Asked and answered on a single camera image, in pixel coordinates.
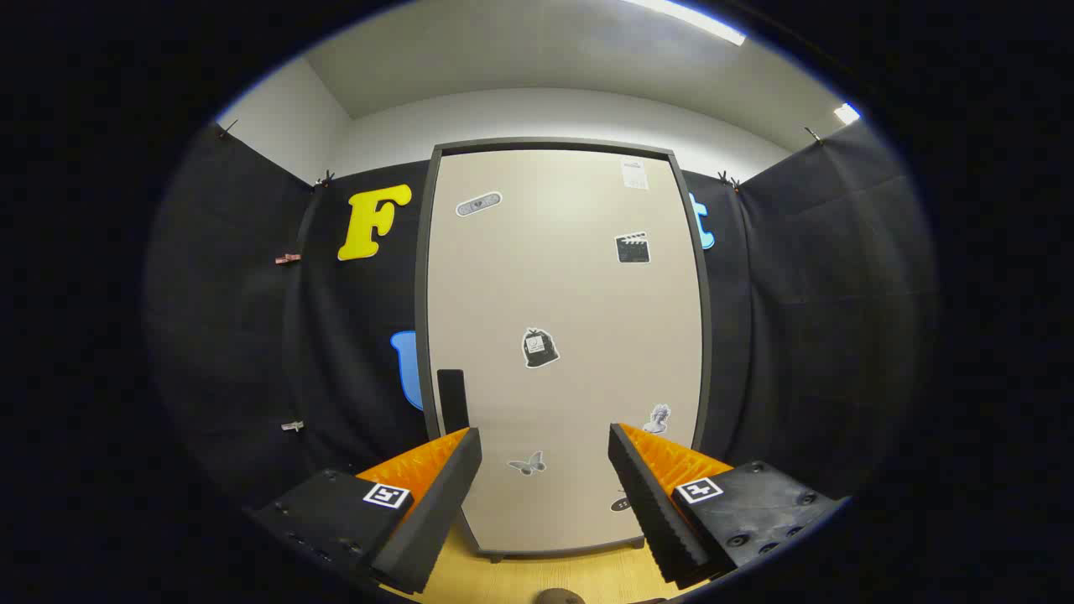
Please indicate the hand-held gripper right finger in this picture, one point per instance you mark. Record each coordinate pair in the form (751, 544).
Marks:
(650, 512)

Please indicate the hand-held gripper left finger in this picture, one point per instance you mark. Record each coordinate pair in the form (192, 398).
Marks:
(436, 520)

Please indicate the grey shoe cabinet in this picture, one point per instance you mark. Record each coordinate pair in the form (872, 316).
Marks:
(423, 277)

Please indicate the beige shoe cabinet door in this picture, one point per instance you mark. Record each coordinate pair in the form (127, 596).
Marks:
(562, 277)

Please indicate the black backdrop cloth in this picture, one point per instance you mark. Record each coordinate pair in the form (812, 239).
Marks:
(218, 335)

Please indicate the pink clothespin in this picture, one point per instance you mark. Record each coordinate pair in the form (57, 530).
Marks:
(288, 258)

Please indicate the small ceiling light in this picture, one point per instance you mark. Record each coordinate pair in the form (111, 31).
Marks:
(846, 113)

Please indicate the long ceiling light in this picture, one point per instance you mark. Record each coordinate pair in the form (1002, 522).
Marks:
(696, 18)

